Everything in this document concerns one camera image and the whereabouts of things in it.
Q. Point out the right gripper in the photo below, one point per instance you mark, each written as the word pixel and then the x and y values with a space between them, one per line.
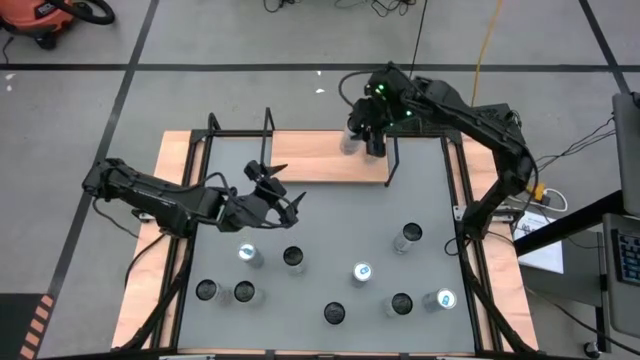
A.
pixel 375 102

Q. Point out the white Celsius can pink band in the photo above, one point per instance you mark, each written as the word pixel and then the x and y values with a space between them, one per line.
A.
pixel 334 312

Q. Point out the dark keyboard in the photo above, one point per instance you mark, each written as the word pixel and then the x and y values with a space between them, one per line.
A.
pixel 627 257

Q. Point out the gray cart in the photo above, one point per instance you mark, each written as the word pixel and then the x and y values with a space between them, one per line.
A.
pixel 625 305

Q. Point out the black metal table frame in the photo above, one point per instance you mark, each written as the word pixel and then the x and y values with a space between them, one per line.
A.
pixel 235 134

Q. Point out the black mat orange stripes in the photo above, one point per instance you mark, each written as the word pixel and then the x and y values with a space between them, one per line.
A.
pixel 15 325

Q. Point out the silver blue Red Bull can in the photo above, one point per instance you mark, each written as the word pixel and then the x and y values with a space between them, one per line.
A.
pixel 362 271
pixel 445 298
pixel 246 252

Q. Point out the gray monitor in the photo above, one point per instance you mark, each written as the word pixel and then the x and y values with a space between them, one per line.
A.
pixel 627 145

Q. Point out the yellow power plug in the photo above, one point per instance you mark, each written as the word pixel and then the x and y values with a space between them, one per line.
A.
pixel 537 191

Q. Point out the orange shop vacuum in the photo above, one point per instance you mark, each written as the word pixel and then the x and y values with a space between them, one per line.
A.
pixel 30 17

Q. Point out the white Celsius Peach Vibe can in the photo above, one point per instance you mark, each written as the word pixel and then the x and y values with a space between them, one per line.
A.
pixel 206 290

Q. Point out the white Celsius can black lid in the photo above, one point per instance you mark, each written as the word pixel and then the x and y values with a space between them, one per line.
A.
pixel 401 303
pixel 244 291

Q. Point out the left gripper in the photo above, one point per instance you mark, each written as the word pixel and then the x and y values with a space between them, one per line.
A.
pixel 250 210

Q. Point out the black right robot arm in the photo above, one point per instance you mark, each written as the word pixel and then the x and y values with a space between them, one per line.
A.
pixel 490 130

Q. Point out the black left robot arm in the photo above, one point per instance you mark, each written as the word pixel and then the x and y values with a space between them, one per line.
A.
pixel 150 195

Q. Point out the white metal bracket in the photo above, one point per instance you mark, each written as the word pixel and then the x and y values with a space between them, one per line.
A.
pixel 145 216
pixel 462 212

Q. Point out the white Celsius can blue band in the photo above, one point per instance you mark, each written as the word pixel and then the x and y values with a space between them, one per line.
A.
pixel 347 144
pixel 411 232
pixel 293 256

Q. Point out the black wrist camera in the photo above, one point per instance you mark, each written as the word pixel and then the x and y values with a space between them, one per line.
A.
pixel 380 82

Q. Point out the black desk beam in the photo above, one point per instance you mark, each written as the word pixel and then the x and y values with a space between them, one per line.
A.
pixel 565 222

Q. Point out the white Celsius Tropical Vibe can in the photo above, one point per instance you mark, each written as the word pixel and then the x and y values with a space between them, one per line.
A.
pixel 374 158

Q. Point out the white paper sheet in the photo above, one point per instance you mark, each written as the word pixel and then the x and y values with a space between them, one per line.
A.
pixel 542 245

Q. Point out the wooden table base board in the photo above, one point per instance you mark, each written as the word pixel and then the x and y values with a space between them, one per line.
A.
pixel 172 150

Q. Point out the wooden shelf board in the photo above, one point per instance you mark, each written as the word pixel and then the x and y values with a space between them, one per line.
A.
pixel 310 157

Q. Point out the black caster wheel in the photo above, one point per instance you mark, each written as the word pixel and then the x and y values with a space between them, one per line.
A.
pixel 590 348

